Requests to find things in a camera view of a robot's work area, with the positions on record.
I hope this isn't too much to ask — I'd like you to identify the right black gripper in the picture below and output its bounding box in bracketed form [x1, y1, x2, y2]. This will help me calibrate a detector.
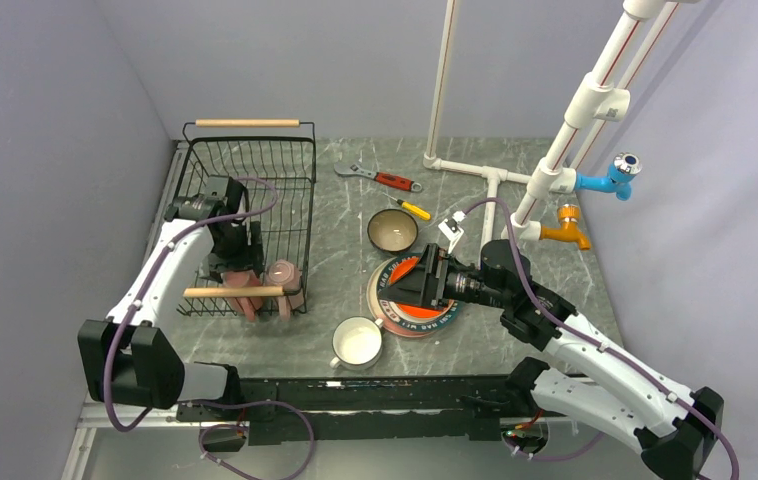
[379, 242, 509, 311]

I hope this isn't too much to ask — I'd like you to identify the light pink mug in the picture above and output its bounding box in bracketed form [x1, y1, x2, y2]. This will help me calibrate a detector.
[264, 259, 305, 321]

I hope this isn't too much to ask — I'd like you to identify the black wire dish rack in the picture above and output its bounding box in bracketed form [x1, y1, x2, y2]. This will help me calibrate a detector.
[165, 119, 317, 318]

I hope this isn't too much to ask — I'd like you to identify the salmon pink mug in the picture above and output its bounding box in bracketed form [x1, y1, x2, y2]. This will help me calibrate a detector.
[221, 268, 266, 325]

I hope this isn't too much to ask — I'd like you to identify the white enamel cup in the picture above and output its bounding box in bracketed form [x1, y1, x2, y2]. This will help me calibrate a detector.
[329, 317, 383, 371]

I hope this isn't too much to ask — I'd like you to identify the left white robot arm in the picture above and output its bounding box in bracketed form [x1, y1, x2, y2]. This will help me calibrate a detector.
[77, 176, 276, 420]

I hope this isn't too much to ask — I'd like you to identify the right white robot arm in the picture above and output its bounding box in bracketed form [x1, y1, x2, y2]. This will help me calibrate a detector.
[378, 240, 724, 479]

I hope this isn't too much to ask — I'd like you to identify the orange bowl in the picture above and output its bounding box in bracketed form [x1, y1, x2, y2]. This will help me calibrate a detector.
[388, 255, 455, 322]

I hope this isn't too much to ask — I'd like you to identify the beige pink plate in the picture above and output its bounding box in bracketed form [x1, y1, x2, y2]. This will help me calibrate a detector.
[366, 254, 463, 338]

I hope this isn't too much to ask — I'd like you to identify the dark brown bowl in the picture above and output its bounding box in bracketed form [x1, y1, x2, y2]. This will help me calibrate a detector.
[366, 209, 419, 254]

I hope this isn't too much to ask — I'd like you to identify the orange faucet tap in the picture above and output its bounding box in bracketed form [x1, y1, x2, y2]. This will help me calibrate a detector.
[539, 204, 592, 251]

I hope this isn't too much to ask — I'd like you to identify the blue faucet tap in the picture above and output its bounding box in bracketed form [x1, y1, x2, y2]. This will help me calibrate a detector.
[574, 152, 642, 201]

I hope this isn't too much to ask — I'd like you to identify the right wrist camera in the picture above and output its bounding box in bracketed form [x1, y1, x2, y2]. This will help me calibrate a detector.
[438, 211, 466, 254]

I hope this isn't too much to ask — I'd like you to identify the yellow handled screwdriver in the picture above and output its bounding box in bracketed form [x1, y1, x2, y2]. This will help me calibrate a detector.
[387, 195, 432, 222]

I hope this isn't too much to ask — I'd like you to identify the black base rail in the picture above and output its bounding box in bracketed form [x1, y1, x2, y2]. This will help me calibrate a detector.
[176, 374, 539, 446]

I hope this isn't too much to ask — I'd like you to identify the red handled adjustable wrench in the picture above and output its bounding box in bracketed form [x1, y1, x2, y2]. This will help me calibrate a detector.
[333, 162, 423, 193]

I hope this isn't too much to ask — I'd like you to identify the white pvc pipe frame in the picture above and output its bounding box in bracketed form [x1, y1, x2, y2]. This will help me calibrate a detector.
[422, 0, 705, 253]

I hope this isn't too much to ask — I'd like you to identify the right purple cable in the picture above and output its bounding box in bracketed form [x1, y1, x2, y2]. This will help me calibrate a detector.
[461, 197, 742, 480]

